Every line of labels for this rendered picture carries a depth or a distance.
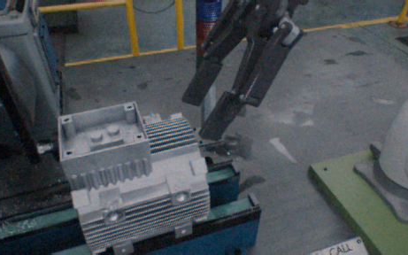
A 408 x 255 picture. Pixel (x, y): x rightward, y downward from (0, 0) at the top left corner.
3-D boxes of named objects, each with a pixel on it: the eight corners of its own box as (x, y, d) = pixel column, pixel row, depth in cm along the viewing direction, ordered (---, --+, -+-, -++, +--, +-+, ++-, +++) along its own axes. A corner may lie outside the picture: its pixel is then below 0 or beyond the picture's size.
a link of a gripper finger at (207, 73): (204, 61, 46) (203, 58, 46) (181, 102, 49) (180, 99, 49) (222, 67, 47) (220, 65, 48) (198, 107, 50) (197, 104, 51)
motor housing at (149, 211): (97, 274, 55) (68, 203, 43) (87, 189, 69) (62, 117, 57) (211, 237, 61) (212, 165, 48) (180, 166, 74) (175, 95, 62)
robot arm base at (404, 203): (399, 143, 93) (406, 127, 90) (470, 205, 76) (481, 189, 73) (342, 157, 90) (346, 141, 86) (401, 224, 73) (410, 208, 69)
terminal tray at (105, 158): (73, 197, 49) (59, 162, 44) (69, 149, 56) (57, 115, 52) (154, 175, 52) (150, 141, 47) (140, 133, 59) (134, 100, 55)
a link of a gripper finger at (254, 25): (279, 15, 40) (287, 15, 39) (248, 104, 42) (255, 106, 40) (254, 2, 38) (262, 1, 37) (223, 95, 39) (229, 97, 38)
